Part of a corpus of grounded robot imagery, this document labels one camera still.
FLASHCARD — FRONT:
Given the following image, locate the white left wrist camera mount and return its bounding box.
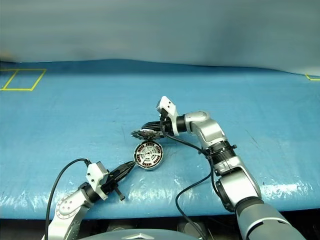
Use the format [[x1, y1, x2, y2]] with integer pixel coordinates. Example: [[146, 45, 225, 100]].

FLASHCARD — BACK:
[[86, 161, 110, 201]]

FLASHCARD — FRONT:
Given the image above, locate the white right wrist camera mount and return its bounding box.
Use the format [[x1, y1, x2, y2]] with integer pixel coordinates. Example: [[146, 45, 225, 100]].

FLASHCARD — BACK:
[[155, 95, 180, 137]]

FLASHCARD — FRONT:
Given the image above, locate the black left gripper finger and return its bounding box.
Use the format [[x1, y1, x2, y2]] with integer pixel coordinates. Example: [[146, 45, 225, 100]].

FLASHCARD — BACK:
[[110, 161, 136, 178], [115, 165, 135, 185]]

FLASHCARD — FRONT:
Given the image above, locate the grey robot chest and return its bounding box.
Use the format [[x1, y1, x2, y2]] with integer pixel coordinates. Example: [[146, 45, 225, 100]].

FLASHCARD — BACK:
[[84, 231, 191, 240]]

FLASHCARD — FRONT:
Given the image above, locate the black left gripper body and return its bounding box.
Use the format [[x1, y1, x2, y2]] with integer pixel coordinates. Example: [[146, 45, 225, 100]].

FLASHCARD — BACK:
[[101, 170, 126, 202]]

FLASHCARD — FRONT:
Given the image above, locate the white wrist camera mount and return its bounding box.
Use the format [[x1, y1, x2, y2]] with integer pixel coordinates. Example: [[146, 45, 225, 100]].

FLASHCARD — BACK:
[[86, 161, 110, 201], [155, 95, 180, 137]]

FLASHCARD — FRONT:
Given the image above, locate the round grey disc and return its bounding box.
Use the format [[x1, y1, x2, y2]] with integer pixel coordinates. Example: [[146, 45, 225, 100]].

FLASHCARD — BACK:
[[176, 220, 206, 238]]

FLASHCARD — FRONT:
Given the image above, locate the silver stator with copper windings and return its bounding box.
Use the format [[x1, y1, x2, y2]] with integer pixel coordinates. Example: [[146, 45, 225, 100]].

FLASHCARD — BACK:
[[132, 140, 165, 172]]

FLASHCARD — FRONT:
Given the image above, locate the finned silver motor end cap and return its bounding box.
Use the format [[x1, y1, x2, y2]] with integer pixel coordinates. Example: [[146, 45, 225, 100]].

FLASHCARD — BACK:
[[130, 128, 163, 142]]

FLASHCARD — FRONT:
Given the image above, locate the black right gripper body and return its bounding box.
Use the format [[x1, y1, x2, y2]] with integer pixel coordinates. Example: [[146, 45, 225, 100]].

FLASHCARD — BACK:
[[158, 113, 176, 137]]

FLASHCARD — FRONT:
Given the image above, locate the yellow tape corner marking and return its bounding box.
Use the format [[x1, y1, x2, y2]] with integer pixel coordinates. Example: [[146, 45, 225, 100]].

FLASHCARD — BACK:
[[304, 72, 320, 82]]

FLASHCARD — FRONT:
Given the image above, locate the blue plastic table cover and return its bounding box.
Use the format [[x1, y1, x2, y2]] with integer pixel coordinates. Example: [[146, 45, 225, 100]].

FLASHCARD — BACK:
[[0, 58, 320, 221]]

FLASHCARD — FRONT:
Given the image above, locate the yellow tape rectangle marking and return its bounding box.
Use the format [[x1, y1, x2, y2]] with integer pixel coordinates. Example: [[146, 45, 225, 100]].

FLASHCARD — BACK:
[[0, 68, 48, 92]]

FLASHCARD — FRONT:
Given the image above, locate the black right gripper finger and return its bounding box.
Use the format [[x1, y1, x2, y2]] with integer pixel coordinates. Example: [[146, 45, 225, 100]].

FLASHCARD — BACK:
[[142, 120, 164, 132]]

